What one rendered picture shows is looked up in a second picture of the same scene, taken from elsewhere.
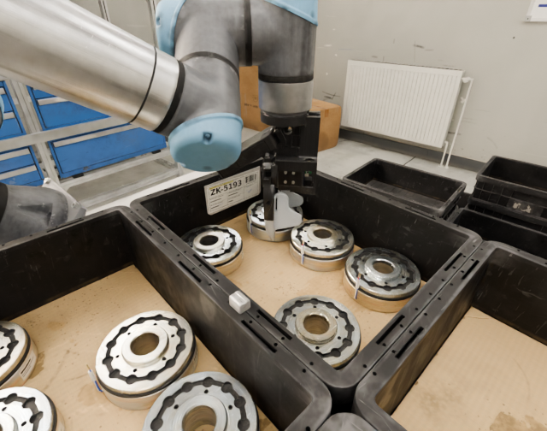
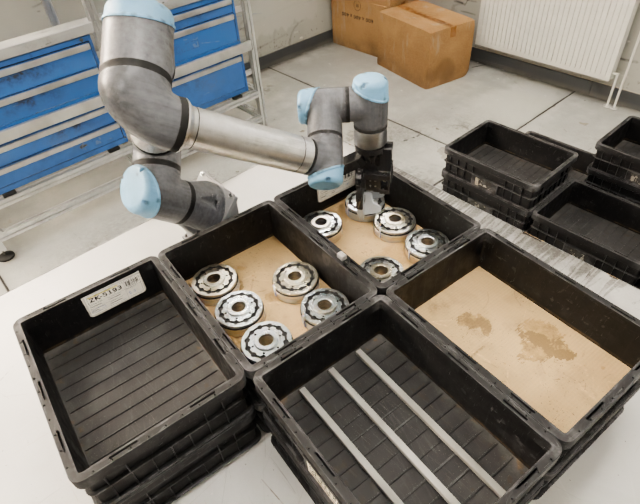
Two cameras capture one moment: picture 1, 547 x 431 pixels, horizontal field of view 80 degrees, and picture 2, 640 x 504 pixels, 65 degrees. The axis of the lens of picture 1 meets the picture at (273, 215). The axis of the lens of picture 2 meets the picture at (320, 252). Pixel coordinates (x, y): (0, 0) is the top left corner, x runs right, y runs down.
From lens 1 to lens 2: 0.72 m
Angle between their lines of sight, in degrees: 13
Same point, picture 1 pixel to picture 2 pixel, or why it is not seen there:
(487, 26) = not seen: outside the picture
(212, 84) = (329, 150)
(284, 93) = (368, 139)
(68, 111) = not seen: hidden behind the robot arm
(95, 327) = (262, 269)
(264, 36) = (356, 112)
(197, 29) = (320, 114)
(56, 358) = (248, 283)
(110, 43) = (289, 146)
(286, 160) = (370, 174)
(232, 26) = (338, 109)
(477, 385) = (460, 301)
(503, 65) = not seen: outside the picture
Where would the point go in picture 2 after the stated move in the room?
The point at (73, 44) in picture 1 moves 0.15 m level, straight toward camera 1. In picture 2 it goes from (277, 151) to (306, 193)
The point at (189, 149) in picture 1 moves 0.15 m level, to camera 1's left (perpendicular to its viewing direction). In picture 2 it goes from (318, 183) to (247, 182)
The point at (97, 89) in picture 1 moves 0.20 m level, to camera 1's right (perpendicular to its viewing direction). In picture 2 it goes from (283, 164) to (386, 165)
